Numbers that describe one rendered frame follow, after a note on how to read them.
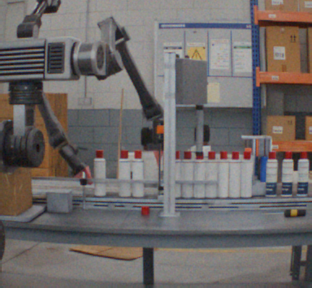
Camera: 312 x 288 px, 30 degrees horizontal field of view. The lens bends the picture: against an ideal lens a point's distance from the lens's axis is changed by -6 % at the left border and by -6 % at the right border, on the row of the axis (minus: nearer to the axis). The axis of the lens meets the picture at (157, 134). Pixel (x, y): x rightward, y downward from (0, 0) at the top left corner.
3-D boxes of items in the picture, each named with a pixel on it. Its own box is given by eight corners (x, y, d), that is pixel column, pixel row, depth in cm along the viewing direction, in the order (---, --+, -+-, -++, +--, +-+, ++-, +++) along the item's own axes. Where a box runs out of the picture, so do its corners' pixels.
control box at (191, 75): (207, 105, 262) (207, 60, 261) (184, 104, 249) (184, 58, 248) (188, 104, 269) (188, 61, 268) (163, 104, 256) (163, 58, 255)
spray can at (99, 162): (106, 195, 275) (106, 149, 274) (105, 197, 269) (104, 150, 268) (95, 195, 275) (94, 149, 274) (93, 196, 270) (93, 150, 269)
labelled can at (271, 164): (275, 195, 269) (277, 150, 268) (276, 197, 264) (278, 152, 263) (264, 195, 270) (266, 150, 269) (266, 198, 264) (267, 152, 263)
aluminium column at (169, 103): (175, 213, 258) (175, 53, 255) (174, 215, 254) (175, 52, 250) (164, 213, 258) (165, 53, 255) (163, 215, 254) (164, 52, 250)
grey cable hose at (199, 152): (203, 155, 260) (203, 105, 259) (203, 155, 256) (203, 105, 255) (195, 155, 260) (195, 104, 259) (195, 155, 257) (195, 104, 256)
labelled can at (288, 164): (291, 195, 269) (292, 150, 268) (292, 197, 263) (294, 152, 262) (280, 195, 269) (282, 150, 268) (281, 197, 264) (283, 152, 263)
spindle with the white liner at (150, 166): (159, 186, 303) (159, 126, 301) (158, 190, 294) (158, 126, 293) (140, 186, 304) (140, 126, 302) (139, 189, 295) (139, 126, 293)
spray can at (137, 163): (144, 195, 274) (145, 150, 273) (143, 198, 269) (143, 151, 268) (132, 195, 274) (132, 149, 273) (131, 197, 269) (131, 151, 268)
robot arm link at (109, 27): (93, 19, 262) (114, 9, 260) (107, 41, 270) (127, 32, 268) (90, 69, 227) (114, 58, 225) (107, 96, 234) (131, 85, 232)
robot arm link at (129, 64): (101, 37, 263) (123, 27, 261) (102, 35, 268) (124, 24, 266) (144, 122, 275) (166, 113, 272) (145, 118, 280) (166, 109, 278)
